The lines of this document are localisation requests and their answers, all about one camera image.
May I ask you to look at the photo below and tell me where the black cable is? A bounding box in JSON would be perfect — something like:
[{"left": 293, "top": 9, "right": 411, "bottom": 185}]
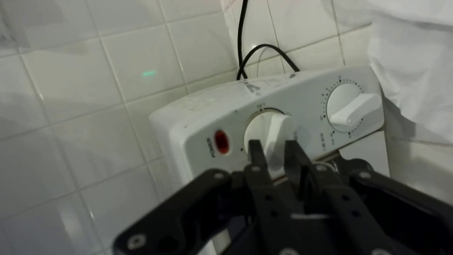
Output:
[{"left": 236, "top": 0, "right": 300, "bottom": 80}]

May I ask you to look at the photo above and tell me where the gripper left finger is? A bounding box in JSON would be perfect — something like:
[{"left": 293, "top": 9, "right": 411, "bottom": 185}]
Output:
[{"left": 113, "top": 140, "right": 301, "bottom": 255}]

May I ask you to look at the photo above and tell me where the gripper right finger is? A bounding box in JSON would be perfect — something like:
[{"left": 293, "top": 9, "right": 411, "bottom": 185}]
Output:
[{"left": 284, "top": 140, "right": 453, "bottom": 255}]

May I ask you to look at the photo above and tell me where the white toaster oven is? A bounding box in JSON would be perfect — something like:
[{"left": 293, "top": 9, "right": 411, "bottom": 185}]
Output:
[{"left": 149, "top": 66, "right": 390, "bottom": 255}]

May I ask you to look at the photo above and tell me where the white oven knob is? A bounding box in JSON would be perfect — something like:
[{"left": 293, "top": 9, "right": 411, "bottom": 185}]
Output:
[
  {"left": 243, "top": 111, "right": 296, "bottom": 177},
  {"left": 326, "top": 83, "right": 383, "bottom": 133}
]

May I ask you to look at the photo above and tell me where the white cloth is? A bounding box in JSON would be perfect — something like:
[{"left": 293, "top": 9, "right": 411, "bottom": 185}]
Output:
[{"left": 366, "top": 0, "right": 453, "bottom": 146}]

